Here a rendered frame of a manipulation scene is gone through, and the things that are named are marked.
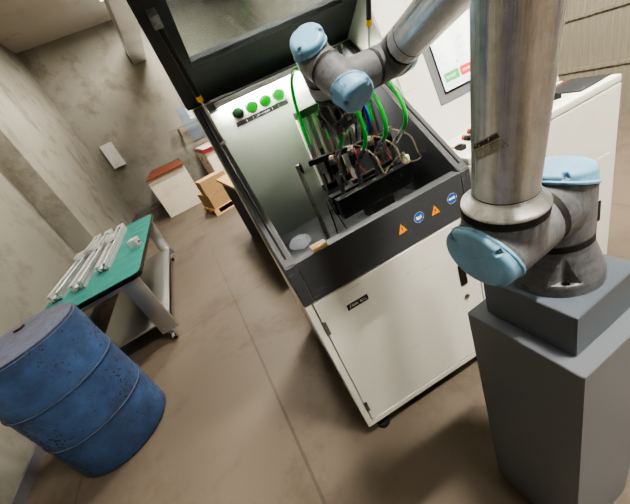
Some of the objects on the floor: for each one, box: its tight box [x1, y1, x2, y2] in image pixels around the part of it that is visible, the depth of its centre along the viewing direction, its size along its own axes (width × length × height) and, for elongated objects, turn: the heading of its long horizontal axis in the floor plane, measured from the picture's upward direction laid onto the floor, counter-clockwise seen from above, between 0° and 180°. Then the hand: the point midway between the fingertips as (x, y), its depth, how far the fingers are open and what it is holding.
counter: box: [146, 158, 201, 218], centre depth 778 cm, size 82×257×91 cm, turn 59°
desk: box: [216, 174, 259, 237], centre depth 326 cm, size 79×154×82 cm, turn 62°
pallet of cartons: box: [195, 170, 234, 216], centre depth 579 cm, size 113×90×64 cm
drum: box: [0, 303, 166, 477], centre depth 180 cm, size 58×58×87 cm
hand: (339, 130), depth 94 cm, fingers closed
